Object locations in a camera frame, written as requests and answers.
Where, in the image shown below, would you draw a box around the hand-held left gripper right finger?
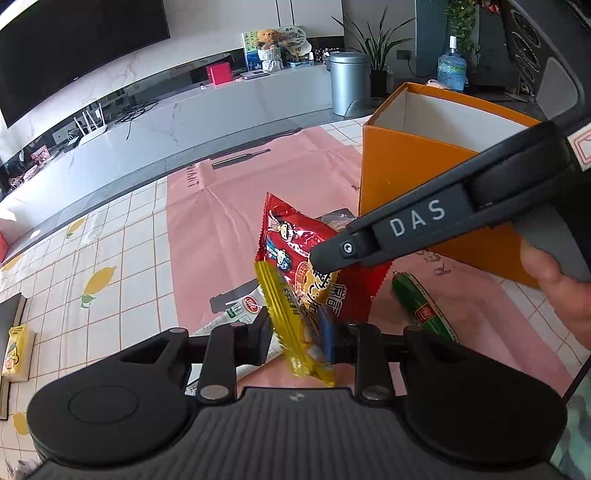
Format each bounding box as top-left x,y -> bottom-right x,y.
318,307 -> 491,401

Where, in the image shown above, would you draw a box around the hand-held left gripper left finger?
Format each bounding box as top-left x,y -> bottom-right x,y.
111,307 -> 274,406

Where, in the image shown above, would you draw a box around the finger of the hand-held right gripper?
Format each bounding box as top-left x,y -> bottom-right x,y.
308,219 -> 385,274

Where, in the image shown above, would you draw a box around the yellow stick snack packet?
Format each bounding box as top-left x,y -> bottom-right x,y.
254,261 -> 338,388

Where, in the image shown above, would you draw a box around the small grey snack packet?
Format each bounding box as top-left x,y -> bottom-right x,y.
316,208 -> 360,232

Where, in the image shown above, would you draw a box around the white green snack packet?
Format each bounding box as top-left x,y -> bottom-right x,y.
185,291 -> 287,398

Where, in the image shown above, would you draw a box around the red snack packet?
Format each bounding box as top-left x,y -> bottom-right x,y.
256,193 -> 393,333

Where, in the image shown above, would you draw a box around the green sausage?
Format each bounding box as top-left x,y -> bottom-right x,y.
392,272 -> 460,344

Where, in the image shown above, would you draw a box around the orange cardboard box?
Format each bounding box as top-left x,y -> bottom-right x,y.
360,82 -> 552,289

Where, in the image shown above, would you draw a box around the person's right hand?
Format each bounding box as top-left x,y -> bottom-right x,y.
521,240 -> 591,354

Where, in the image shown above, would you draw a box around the blue water jug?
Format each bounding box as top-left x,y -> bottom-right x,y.
436,36 -> 468,92

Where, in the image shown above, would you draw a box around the dark grey cabinet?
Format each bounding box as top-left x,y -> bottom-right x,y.
475,7 -> 525,88

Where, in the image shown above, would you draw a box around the pink printed paper sheet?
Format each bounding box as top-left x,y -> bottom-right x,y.
164,126 -> 578,398

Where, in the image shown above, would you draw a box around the round glass table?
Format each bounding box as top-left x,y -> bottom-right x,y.
344,97 -> 384,118

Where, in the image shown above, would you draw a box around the long leaf potted plant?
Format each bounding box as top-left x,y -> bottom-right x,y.
332,7 -> 416,100

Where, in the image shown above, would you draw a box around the trailing ivy plant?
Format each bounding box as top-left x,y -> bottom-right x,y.
445,0 -> 481,54

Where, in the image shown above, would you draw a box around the silver trash can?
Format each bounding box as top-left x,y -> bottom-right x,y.
329,51 -> 371,117

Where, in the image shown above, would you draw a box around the lemon print tablecloth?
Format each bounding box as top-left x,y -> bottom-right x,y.
0,117 -> 578,480

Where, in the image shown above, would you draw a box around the white flower basket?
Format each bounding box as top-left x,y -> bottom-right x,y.
257,46 -> 282,72

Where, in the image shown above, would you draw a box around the white marble TV console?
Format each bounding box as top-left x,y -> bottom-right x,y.
0,62 -> 335,232

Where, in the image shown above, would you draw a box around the red box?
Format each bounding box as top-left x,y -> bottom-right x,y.
206,62 -> 230,86

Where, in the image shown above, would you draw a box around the round hand fan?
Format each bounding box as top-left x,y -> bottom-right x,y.
277,25 -> 312,49

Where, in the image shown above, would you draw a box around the green picture card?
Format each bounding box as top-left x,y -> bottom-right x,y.
242,31 -> 262,70

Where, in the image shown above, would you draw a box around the brown teddy bear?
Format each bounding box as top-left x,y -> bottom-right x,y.
255,29 -> 281,51

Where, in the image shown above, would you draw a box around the small yellow box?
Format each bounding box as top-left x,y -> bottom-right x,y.
2,324 -> 35,381

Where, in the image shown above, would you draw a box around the person's camouflage clothing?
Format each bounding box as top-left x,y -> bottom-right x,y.
549,369 -> 591,480

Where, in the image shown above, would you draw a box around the white router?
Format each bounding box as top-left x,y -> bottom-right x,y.
74,102 -> 109,146

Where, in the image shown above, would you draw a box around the pink storage box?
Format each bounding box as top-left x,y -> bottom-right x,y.
0,216 -> 14,265

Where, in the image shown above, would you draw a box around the black television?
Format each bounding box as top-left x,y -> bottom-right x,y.
0,0 -> 171,129

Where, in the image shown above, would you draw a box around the black cables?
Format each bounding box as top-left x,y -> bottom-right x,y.
115,99 -> 158,139

